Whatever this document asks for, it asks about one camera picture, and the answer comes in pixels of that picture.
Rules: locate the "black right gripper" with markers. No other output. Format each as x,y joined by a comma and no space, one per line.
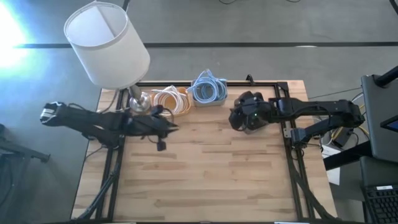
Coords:
252,112

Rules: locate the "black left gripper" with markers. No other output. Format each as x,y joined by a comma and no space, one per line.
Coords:
146,124

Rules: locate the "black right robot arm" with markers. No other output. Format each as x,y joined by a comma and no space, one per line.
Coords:
326,107

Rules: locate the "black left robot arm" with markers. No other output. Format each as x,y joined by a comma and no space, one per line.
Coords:
81,119

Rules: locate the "orange plastic bin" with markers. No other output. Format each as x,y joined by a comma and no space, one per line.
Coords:
169,101

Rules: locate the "beige plastic bin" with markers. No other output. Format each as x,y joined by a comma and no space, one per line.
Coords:
206,103

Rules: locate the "white paper sheet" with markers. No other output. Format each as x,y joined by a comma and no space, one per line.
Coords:
329,152

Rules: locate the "black power box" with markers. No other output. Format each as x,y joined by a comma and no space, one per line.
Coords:
343,138

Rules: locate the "silver table lamp white shade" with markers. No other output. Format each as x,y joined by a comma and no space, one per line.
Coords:
105,46

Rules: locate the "black metal beam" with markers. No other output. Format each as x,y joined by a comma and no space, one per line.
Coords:
345,157

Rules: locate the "grey laptop lid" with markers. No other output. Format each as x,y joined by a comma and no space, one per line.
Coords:
376,124

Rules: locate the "black metal pole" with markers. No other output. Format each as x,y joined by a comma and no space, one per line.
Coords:
387,77

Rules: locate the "tablet with blue screen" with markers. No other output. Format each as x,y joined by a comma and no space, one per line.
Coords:
391,124

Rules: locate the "black keyboard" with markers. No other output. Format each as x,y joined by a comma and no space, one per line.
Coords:
382,205

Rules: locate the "black metal rig frame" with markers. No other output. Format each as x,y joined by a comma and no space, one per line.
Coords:
264,84

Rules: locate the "silver metal bracket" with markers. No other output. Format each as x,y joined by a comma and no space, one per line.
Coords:
287,133

